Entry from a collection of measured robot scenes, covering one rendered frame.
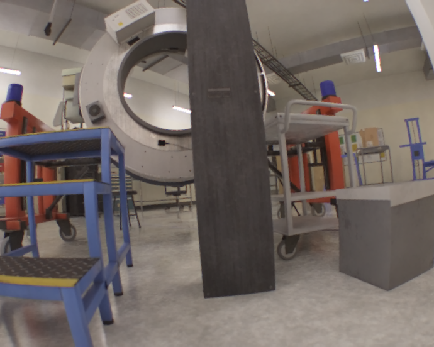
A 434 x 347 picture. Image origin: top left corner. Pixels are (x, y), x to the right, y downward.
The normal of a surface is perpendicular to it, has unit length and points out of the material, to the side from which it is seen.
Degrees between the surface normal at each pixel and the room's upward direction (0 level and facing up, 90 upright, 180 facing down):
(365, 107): 90
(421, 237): 90
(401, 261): 90
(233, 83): 90
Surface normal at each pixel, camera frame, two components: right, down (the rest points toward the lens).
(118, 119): 0.22, -0.09
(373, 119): -0.61, -0.01
